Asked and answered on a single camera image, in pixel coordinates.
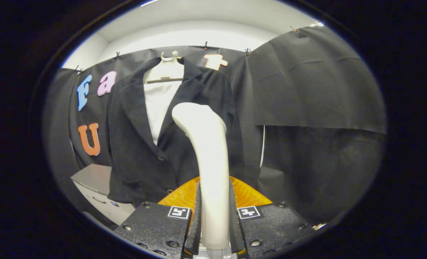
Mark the cream plastic hanger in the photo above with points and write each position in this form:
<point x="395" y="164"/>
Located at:
<point x="165" y="73"/>

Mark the long ceiling light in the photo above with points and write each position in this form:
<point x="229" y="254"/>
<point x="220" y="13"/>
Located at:
<point x="148" y="3"/>

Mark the black button jacket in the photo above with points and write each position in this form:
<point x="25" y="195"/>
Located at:
<point x="134" y="144"/>

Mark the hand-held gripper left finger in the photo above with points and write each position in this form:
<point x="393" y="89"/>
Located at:
<point x="196" y="230"/>

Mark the black backdrop cloth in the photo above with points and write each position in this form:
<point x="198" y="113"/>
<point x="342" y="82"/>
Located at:
<point x="325" y="100"/>

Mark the white shirt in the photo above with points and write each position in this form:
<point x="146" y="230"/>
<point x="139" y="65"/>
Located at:
<point x="159" y="104"/>

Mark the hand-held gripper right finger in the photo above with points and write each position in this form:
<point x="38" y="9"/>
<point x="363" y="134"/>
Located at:
<point x="235" y="230"/>

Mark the small cardboard box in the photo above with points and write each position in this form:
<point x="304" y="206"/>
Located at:
<point x="319" y="226"/>

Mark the grey drawer cabinet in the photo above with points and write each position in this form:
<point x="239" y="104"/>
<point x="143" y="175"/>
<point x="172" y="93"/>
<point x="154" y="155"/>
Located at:
<point x="91" y="178"/>

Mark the square ceiling light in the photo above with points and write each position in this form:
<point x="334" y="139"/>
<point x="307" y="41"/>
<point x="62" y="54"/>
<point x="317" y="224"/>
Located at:
<point x="317" y="24"/>

